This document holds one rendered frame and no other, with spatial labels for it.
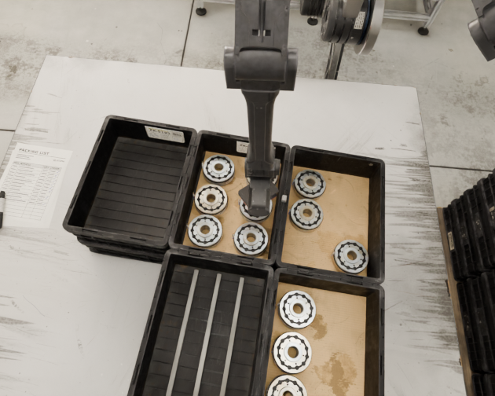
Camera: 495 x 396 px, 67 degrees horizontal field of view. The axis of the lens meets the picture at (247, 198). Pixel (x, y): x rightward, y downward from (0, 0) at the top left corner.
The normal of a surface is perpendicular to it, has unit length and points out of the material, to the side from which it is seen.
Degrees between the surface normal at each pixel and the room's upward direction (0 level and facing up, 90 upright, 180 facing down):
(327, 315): 0
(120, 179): 0
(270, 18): 47
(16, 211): 0
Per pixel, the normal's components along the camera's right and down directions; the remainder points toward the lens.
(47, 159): 0.05, -0.43
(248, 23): -0.07, 0.36
